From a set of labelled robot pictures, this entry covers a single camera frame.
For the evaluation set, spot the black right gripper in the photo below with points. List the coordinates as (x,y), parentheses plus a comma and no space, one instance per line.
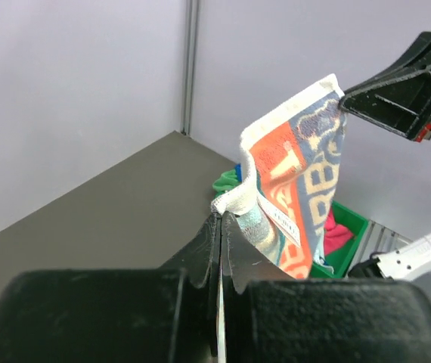
(397,99)

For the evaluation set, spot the aluminium frame right post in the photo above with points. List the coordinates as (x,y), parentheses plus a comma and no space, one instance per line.
(192,17)

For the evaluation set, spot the green cloth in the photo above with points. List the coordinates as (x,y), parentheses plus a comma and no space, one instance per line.
(226,181)

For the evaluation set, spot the royal blue cloth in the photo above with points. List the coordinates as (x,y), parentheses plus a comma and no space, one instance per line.
(238,171)

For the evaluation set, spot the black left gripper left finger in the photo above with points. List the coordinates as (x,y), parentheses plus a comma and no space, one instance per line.
(165,314)

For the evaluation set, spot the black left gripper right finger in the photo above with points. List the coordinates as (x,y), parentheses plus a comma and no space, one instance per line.
(271,317)

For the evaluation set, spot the pink cloth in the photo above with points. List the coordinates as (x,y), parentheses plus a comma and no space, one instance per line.
(335,235)

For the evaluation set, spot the orange teal printed cloth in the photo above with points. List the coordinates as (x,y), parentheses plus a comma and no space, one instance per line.
(290,168)

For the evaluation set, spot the green plastic tray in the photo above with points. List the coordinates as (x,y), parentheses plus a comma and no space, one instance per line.
(337,263)

